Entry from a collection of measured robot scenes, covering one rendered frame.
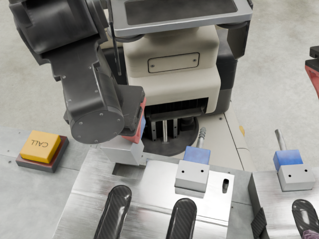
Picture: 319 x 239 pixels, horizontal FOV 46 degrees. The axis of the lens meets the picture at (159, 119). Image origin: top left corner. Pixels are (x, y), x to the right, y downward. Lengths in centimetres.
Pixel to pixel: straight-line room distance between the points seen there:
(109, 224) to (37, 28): 35
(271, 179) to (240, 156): 72
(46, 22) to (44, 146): 43
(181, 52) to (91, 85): 51
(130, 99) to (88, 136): 12
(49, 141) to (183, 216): 32
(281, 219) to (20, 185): 49
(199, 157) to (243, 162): 77
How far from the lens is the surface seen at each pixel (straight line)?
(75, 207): 64
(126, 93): 52
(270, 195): 69
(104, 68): 46
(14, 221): 77
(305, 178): 69
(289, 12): 262
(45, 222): 75
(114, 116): 39
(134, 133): 51
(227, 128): 149
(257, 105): 198
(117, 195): 64
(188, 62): 91
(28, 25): 39
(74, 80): 40
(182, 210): 62
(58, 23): 39
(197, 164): 63
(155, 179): 65
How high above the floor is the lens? 145
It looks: 51 degrees down
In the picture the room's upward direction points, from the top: 3 degrees counter-clockwise
